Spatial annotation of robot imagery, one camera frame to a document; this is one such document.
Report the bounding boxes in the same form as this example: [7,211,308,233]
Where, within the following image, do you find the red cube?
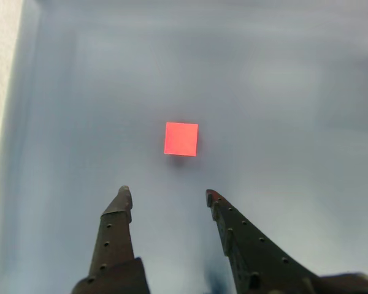
[164,121,199,157]

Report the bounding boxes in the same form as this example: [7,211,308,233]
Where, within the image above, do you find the dark blue-grey table mat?
[0,0,368,294]

